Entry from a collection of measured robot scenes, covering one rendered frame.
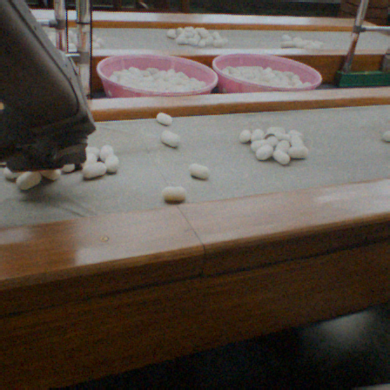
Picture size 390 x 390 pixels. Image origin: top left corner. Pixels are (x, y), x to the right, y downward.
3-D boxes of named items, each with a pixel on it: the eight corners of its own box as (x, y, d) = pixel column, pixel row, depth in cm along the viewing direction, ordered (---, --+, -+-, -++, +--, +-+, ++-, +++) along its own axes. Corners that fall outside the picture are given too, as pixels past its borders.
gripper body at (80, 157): (0, 123, 64) (1, 106, 57) (78, 118, 68) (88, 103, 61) (6, 171, 64) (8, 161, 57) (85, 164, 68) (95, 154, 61)
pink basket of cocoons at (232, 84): (333, 124, 119) (344, 85, 114) (237, 131, 109) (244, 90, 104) (278, 85, 139) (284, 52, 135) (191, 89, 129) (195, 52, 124)
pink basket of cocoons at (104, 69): (236, 119, 114) (242, 80, 109) (146, 146, 97) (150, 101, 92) (161, 84, 129) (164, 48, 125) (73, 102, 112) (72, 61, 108)
